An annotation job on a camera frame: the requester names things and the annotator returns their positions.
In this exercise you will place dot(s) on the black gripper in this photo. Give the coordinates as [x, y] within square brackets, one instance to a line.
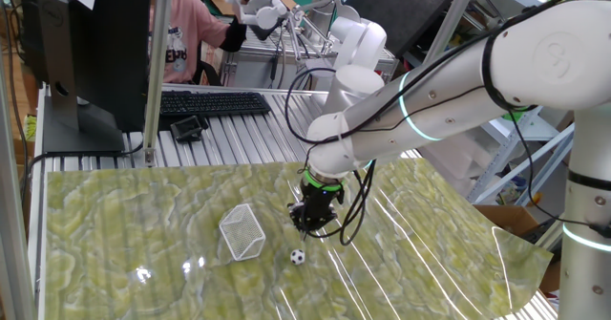
[321, 203]

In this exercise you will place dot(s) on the black and white soccer ball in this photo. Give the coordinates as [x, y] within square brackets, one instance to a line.
[297, 256]

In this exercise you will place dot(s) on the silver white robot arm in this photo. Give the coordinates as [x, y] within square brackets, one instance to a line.
[453, 95]

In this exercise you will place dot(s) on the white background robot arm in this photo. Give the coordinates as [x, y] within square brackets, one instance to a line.
[358, 38]

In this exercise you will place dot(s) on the white mesh miniature goal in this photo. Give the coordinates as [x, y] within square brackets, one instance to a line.
[243, 234]

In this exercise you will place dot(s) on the black keyboard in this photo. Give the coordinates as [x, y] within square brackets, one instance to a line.
[215, 102]

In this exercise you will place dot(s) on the black plastic clamp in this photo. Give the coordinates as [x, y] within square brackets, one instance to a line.
[188, 129]

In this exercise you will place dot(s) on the silver metal workbench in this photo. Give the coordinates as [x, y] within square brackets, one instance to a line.
[248, 71]

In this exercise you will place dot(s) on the green marble pattern mat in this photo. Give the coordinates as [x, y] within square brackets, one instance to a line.
[143, 262]

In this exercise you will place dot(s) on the brown cardboard box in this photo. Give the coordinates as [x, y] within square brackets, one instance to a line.
[506, 217]

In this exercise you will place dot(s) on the white robotic hand device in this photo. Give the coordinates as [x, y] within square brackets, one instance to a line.
[258, 7]

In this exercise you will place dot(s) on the person in pink shirt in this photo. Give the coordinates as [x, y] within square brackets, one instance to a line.
[191, 28]

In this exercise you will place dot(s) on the black panel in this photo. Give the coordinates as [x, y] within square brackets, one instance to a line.
[401, 9]

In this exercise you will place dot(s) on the white metal shelf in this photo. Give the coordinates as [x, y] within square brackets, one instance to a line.
[539, 128]

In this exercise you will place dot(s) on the black Dell monitor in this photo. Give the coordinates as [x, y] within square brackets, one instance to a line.
[110, 48]

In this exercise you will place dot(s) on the aluminium frame post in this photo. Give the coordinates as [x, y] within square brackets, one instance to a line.
[157, 71]
[12, 239]
[453, 19]

